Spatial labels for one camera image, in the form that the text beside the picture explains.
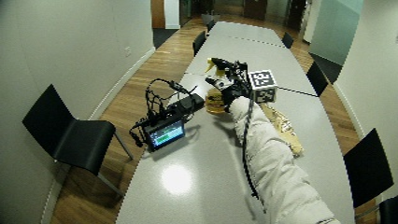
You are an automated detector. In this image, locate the white marker cube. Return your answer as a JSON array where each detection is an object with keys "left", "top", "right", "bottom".
[{"left": 248, "top": 69, "right": 278, "bottom": 105}]

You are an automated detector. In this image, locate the black chair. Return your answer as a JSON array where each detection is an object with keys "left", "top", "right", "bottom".
[
  {"left": 378, "top": 195, "right": 398, "bottom": 224},
  {"left": 306, "top": 61, "right": 330, "bottom": 97},
  {"left": 205, "top": 19, "right": 217, "bottom": 34},
  {"left": 22, "top": 83, "right": 136, "bottom": 198},
  {"left": 281, "top": 32, "right": 294, "bottom": 49},
  {"left": 342, "top": 127, "right": 396, "bottom": 209},
  {"left": 192, "top": 30, "right": 208, "bottom": 58}
]

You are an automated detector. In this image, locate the black cable on sleeve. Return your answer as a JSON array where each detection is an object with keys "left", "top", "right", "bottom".
[{"left": 241, "top": 98, "right": 268, "bottom": 216}]

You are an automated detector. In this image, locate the spray bottle with yellow liquid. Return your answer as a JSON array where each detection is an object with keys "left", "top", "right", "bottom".
[{"left": 204, "top": 57, "right": 235, "bottom": 116}]

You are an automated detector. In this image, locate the black box device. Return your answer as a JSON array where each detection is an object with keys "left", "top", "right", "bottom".
[{"left": 167, "top": 92, "right": 207, "bottom": 118}]

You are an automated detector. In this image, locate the small black monitor screen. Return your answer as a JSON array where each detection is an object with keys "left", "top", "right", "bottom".
[{"left": 143, "top": 117, "right": 188, "bottom": 153}]

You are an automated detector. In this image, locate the brown wooden door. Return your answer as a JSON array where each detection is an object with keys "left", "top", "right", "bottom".
[{"left": 151, "top": 0, "right": 167, "bottom": 29}]

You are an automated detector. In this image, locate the black cable bundle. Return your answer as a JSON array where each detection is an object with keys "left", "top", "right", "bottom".
[{"left": 128, "top": 77, "right": 200, "bottom": 148}]

